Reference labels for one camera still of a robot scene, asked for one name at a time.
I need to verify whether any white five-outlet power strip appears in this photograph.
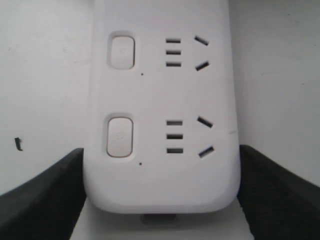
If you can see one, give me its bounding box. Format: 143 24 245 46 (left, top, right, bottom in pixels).
83 0 241 215

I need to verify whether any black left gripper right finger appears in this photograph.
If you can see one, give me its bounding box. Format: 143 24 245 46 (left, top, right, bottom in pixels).
237 145 320 240

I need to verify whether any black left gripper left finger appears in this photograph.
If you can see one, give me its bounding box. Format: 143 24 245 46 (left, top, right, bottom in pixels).
0 148 87 240

